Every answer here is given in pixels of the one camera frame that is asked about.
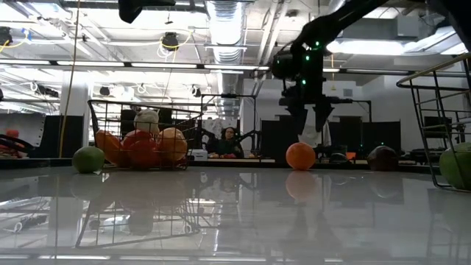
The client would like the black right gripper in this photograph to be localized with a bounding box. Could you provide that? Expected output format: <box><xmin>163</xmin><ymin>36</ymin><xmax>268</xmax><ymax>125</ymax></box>
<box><xmin>278</xmin><ymin>86</ymin><xmax>343</xmax><ymax>135</ymax></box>

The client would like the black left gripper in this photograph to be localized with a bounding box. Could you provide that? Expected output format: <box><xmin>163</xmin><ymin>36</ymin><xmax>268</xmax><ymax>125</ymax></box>
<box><xmin>117</xmin><ymin>0</ymin><xmax>177</xmax><ymax>25</ymax></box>

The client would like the white garlic bulb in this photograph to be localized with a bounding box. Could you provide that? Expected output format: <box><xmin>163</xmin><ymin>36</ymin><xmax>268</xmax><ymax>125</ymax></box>
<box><xmin>133</xmin><ymin>108</ymin><xmax>160</xmax><ymax>134</ymax></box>

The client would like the orange ribbed tomato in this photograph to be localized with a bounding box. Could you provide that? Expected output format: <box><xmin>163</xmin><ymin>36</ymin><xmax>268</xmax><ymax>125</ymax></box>
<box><xmin>121</xmin><ymin>129</ymin><xmax>154</xmax><ymax>146</ymax></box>

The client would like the small orange pepper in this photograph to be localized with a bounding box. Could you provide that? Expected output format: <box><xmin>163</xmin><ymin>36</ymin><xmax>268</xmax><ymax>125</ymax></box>
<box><xmin>94</xmin><ymin>130</ymin><xmax>128</xmax><ymax>169</ymax></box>

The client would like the orange bell pepper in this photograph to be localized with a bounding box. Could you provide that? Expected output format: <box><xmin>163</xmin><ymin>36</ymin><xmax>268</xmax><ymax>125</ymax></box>
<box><xmin>157</xmin><ymin>127</ymin><xmax>188</xmax><ymax>163</ymax></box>

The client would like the red bell pepper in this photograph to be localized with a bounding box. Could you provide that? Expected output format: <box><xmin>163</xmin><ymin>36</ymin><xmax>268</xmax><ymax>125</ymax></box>
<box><xmin>127</xmin><ymin>138</ymin><xmax>163</xmax><ymax>170</ymax></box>

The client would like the green lime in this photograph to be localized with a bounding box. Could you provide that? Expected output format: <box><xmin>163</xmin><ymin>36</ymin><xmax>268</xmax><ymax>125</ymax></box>
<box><xmin>439</xmin><ymin>142</ymin><xmax>471</xmax><ymax>191</ymax></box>
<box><xmin>71</xmin><ymin>146</ymin><xmax>106</xmax><ymax>174</ymax></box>

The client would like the orange fruit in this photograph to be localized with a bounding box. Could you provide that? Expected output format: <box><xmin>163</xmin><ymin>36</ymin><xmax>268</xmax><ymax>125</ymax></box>
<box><xmin>285</xmin><ymin>141</ymin><xmax>317</xmax><ymax>172</ymax></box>

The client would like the black ceiling dome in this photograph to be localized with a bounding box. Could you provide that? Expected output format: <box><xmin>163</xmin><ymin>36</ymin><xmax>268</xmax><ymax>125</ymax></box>
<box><xmin>161</xmin><ymin>32</ymin><xmax>180</xmax><ymax>52</ymax></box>

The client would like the dark purple fruit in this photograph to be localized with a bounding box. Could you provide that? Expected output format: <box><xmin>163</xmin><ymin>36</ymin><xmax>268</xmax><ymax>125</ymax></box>
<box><xmin>366</xmin><ymin>145</ymin><xmax>399</xmax><ymax>172</ymax></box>

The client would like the person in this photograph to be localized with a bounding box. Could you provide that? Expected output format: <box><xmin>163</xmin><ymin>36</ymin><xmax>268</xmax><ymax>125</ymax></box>
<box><xmin>209</xmin><ymin>127</ymin><xmax>244</xmax><ymax>159</ymax></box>

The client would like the ceiling light panel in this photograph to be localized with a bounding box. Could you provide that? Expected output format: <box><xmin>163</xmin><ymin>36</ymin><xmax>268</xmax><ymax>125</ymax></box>
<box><xmin>325</xmin><ymin>38</ymin><xmax>406</xmax><ymax>56</ymax></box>

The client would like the small white box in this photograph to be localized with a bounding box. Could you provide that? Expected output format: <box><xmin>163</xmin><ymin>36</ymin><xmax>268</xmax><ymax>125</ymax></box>
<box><xmin>189</xmin><ymin>149</ymin><xmax>209</xmax><ymax>162</ymax></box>

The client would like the black partition wall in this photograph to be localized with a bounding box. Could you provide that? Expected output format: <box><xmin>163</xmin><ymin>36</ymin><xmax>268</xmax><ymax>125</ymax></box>
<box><xmin>260</xmin><ymin>116</ymin><xmax>402</xmax><ymax>156</ymax></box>

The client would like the black frame rig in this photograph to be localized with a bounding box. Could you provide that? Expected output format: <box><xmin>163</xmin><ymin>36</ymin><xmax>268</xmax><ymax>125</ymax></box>
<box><xmin>200</xmin><ymin>93</ymin><xmax>258</xmax><ymax>152</ymax></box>

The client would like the yellow hanging cable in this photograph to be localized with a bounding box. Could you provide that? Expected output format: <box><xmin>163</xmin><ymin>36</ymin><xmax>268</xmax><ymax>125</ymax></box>
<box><xmin>57</xmin><ymin>0</ymin><xmax>82</xmax><ymax>159</ymax></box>

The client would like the silver wire basket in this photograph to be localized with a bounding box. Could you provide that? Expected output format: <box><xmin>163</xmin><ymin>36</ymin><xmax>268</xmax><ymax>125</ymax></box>
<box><xmin>87</xmin><ymin>99</ymin><xmax>203</xmax><ymax>172</ymax></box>

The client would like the silver ceiling duct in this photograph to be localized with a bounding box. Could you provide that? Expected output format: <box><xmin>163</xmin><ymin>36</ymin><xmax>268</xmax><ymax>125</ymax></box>
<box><xmin>205</xmin><ymin>0</ymin><xmax>246</xmax><ymax>119</ymax></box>

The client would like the gold wire basket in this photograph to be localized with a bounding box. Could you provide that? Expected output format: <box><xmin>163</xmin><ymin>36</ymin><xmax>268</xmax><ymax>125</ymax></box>
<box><xmin>396</xmin><ymin>53</ymin><xmax>471</xmax><ymax>194</ymax></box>

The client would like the black metal table frame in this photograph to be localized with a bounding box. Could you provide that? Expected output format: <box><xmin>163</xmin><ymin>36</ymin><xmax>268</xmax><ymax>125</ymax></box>
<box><xmin>0</xmin><ymin>157</ymin><xmax>471</xmax><ymax>171</ymax></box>

